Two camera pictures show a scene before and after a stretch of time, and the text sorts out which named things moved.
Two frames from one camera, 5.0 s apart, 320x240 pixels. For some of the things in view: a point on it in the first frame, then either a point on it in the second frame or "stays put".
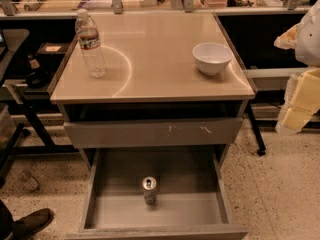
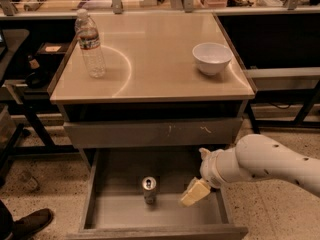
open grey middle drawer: (156, 194) stays put
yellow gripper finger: (287, 39) -> (204, 152)
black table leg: (257, 133) stays put
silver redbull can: (149, 189) stays put
